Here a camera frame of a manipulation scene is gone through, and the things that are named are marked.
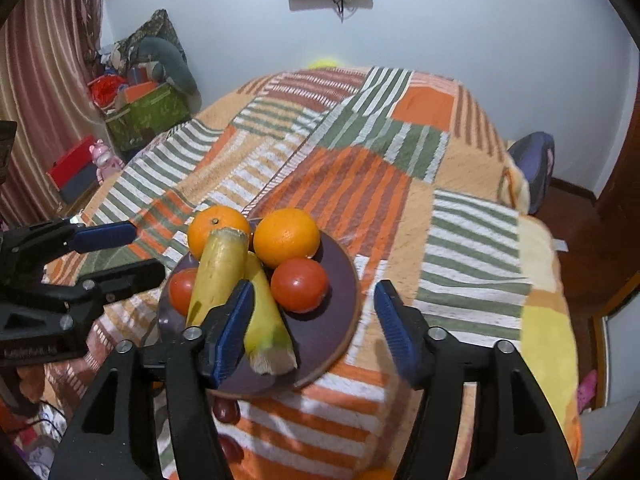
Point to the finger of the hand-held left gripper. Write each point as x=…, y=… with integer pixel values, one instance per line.
x=130, y=277
x=107, y=236

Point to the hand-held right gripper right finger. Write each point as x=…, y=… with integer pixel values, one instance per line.
x=398, y=330

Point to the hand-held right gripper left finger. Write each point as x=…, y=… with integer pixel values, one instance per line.
x=234, y=330

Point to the greenish yellow banana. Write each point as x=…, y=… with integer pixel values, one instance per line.
x=267, y=330

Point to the red tomato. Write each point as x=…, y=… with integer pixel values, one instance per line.
x=300, y=285
x=182, y=292

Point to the purple plate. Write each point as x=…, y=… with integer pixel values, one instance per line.
x=325, y=330

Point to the large orange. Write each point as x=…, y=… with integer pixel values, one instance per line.
x=286, y=237
x=212, y=235

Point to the red lidded box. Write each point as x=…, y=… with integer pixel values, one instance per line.
x=72, y=170

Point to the pink toy figure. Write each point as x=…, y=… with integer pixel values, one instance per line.
x=106, y=160

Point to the dark red date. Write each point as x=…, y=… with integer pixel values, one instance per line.
x=226, y=410
x=232, y=448

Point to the green storage box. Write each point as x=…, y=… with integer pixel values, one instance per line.
x=150, y=115

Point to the red plastic bag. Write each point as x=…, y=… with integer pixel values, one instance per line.
x=107, y=91

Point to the striped patchwork blanket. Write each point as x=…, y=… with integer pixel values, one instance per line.
x=400, y=170

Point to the striped brown curtain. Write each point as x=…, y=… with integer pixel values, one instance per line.
x=45, y=85

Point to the grey plush toy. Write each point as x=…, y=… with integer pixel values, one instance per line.
x=172, y=62

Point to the pink slipper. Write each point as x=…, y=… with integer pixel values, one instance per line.
x=586, y=392

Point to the dark patterned cushion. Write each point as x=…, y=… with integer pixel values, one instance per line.
x=155, y=25

